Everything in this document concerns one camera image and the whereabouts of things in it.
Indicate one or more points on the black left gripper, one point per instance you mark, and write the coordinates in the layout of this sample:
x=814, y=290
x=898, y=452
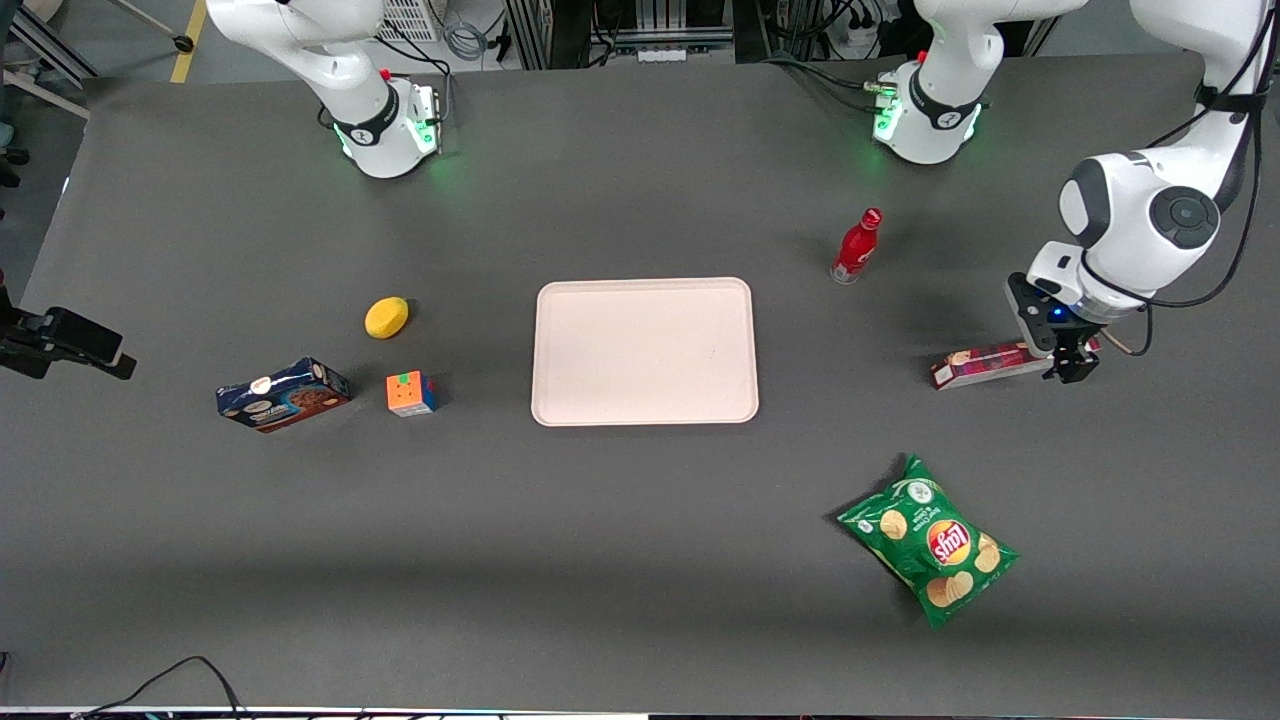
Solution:
x=1073, y=352

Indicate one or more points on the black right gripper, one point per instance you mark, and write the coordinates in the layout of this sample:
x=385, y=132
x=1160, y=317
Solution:
x=7, y=317

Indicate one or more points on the red cookie box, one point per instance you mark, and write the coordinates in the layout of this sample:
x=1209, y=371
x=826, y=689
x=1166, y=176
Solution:
x=990, y=365

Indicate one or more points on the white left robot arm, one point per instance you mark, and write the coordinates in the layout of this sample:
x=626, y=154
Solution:
x=1130, y=220

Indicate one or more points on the blue cookie box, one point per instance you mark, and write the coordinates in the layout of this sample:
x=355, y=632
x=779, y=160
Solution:
x=285, y=396

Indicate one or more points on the pale pink plastic tray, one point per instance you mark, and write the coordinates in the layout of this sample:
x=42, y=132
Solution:
x=645, y=350

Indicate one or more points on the white perforated box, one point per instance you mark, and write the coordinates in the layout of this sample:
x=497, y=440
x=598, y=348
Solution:
x=410, y=18

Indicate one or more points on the green chips bag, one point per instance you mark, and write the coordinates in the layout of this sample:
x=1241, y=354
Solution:
x=925, y=540

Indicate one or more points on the red aluminium drink bottle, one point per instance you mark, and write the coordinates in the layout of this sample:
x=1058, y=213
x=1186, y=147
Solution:
x=856, y=250

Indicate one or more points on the yellow lemon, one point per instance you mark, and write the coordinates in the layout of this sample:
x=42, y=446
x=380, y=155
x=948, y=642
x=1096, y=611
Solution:
x=386, y=318

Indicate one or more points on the colourful puzzle cube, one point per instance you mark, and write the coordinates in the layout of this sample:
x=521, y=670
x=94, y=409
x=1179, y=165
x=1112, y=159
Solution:
x=408, y=394

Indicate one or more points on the yellow floor tape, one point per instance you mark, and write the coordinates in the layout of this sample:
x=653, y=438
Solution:
x=188, y=40

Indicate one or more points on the grey stand leg black foot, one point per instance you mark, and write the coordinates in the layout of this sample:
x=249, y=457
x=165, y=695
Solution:
x=160, y=25

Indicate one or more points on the dark grey table mat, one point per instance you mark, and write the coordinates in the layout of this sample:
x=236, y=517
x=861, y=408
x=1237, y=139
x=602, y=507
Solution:
x=640, y=560

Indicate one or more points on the white power strip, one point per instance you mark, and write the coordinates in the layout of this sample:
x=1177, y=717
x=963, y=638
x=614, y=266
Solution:
x=662, y=55

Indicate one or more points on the aluminium equipment rack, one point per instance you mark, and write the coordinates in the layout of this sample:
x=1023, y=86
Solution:
x=620, y=25

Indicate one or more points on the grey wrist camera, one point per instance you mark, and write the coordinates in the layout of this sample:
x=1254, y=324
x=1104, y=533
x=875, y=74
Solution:
x=1032, y=312

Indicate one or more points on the aluminium frame profile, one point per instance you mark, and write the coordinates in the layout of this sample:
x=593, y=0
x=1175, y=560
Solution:
x=50, y=50

